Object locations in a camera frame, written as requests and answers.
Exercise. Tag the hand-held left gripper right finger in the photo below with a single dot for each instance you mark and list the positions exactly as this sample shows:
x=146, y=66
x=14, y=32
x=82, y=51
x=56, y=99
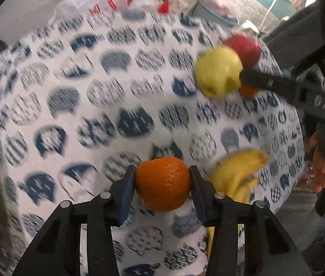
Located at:
x=200, y=199

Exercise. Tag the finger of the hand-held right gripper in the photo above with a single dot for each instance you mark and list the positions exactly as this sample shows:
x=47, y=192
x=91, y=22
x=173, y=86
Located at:
x=265, y=82

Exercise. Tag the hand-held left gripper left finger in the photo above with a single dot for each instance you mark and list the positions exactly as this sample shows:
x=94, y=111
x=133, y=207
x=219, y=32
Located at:
x=125, y=197

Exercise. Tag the small orange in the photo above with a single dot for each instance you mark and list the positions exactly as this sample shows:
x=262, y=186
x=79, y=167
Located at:
x=248, y=91

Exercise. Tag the red apple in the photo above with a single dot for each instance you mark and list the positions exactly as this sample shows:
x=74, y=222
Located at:
x=248, y=49

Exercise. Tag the yellow-green pear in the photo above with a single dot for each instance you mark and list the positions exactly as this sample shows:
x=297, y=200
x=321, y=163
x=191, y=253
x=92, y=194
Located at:
x=217, y=72

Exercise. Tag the dark chair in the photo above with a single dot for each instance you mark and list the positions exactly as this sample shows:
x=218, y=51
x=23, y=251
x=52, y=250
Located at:
x=297, y=34

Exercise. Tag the grey-green waste bin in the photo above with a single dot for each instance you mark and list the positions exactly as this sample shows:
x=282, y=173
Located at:
x=211, y=10

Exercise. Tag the cat print tablecloth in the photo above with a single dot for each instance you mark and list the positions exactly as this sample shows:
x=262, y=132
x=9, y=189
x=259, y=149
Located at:
x=93, y=106

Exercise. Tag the red cardboard box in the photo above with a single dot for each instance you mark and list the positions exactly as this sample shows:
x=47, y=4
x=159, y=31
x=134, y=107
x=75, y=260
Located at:
x=163, y=5

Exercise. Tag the white plastic bag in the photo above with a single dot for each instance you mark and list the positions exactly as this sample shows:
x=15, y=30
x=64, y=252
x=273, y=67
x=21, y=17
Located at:
x=85, y=0

